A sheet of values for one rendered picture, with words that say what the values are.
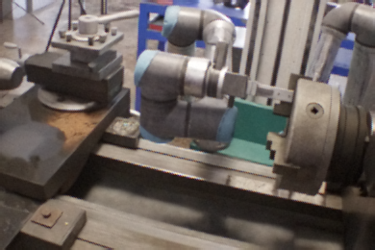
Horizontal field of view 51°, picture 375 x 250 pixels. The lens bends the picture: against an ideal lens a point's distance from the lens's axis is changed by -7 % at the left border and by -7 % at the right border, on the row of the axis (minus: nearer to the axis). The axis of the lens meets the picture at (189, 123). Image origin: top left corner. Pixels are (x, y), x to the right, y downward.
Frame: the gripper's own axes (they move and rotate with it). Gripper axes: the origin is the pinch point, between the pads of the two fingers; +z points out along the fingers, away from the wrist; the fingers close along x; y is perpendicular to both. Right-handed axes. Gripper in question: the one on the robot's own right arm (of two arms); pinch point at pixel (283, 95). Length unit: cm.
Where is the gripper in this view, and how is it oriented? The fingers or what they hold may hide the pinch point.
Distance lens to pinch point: 93.7
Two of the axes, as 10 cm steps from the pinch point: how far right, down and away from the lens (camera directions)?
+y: -1.9, 9.8, 1.0
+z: 9.6, 2.0, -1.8
